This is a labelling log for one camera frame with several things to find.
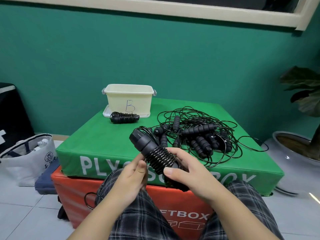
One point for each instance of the person's left hand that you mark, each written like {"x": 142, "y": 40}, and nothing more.
{"x": 125, "y": 183}

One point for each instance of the person's right hand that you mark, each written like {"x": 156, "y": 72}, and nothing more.
{"x": 197, "y": 174}

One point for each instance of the black bag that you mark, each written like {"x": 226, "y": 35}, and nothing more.
{"x": 13, "y": 114}

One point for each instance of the orange foam plyo box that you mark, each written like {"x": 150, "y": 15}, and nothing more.
{"x": 75, "y": 197}

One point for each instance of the green leafy plant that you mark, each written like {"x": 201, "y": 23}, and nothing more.
{"x": 303, "y": 97}

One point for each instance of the person's left forearm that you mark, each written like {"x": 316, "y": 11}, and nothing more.
{"x": 96, "y": 218}

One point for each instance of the green foam plyo box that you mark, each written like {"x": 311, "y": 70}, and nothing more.
{"x": 100, "y": 144}

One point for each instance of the dark plaid shorts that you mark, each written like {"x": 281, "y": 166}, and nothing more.
{"x": 150, "y": 217}

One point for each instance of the white tote bag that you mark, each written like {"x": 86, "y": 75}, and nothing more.
{"x": 25, "y": 162}

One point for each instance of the person's right forearm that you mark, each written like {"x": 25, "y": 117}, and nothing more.
{"x": 232, "y": 214}

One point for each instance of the person's right thumb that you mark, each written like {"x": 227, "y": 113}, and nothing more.
{"x": 176, "y": 173}

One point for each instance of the cream plastic container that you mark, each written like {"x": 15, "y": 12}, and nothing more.
{"x": 130, "y": 97}

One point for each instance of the person's left thumb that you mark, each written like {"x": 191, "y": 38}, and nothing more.
{"x": 140, "y": 171}

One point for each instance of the cream window frame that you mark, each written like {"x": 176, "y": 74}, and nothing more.
{"x": 175, "y": 8}

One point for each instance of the white ceramic plant pot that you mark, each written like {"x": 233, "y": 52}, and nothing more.
{"x": 285, "y": 157}

